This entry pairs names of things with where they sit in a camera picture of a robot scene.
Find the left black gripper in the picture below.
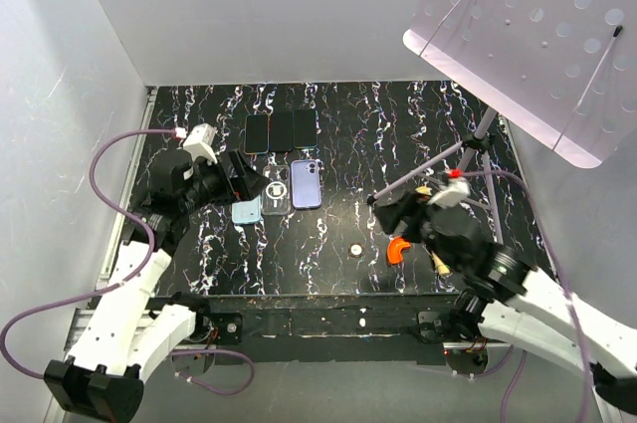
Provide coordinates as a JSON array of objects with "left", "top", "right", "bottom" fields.
[{"left": 179, "top": 149, "right": 269, "bottom": 214}]

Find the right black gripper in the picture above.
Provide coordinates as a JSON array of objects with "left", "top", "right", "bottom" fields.
[{"left": 373, "top": 189, "right": 463, "bottom": 275}]

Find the clear magsafe phone case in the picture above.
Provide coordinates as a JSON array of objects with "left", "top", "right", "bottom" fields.
[{"left": 261, "top": 165, "right": 292, "bottom": 216}]

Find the light blue phone case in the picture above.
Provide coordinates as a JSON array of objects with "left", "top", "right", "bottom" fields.
[{"left": 231, "top": 196, "right": 262, "bottom": 226}]

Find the phone with teal case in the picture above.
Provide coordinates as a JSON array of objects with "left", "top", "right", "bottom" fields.
[{"left": 244, "top": 113, "right": 269, "bottom": 155}]

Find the lilac phone case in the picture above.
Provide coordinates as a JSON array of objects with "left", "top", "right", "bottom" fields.
[{"left": 291, "top": 159, "right": 322, "bottom": 210}]

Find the dark phone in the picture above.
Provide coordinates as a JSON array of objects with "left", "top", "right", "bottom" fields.
[{"left": 269, "top": 111, "right": 294, "bottom": 153}]

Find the black smartphone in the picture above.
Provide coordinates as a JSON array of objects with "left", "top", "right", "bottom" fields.
[{"left": 293, "top": 108, "right": 318, "bottom": 149}]

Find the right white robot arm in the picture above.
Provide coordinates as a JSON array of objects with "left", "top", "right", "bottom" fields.
[{"left": 373, "top": 192, "right": 636, "bottom": 414}]

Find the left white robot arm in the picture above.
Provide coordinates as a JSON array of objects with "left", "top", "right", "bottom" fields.
[{"left": 44, "top": 148, "right": 269, "bottom": 422}]

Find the orange elbow pipe piece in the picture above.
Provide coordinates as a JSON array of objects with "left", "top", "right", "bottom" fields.
[{"left": 386, "top": 237, "right": 412, "bottom": 266}]

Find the small round white cap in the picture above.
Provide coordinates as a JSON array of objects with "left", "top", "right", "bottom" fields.
[{"left": 348, "top": 244, "right": 363, "bottom": 258}]

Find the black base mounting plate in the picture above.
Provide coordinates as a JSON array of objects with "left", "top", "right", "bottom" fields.
[{"left": 143, "top": 293, "right": 504, "bottom": 367}]

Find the white perforated music stand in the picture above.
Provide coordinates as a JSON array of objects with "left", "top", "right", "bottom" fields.
[{"left": 365, "top": 0, "right": 637, "bottom": 245}]

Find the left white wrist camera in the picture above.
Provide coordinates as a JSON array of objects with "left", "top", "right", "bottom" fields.
[{"left": 182, "top": 123, "right": 218, "bottom": 164}]

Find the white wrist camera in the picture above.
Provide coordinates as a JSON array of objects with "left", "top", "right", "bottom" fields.
[
  {"left": 182, "top": 123, "right": 218, "bottom": 164},
  {"left": 428, "top": 169, "right": 471, "bottom": 209}
]

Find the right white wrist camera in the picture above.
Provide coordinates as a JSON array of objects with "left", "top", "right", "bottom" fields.
[{"left": 428, "top": 169, "right": 471, "bottom": 209}]

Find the wooden recorder flute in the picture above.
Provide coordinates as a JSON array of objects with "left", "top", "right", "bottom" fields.
[{"left": 415, "top": 185, "right": 452, "bottom": 278}]

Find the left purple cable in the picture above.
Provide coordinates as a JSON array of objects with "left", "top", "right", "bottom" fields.
[{"left": 0, "top": 127, "right": 256, "bottom": 397}]

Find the purple cable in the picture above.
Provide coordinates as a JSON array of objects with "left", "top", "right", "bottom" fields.
[
  {"left": 457, "top": 168, "right": 598, "bottom": 423},
  {"left": 0, "top": 127, "right": 256, "bottom": 397}
]

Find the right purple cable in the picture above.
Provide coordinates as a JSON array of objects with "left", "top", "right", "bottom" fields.
[{"left": 457, "top": 168, "right": 598, "bottom": 423}]

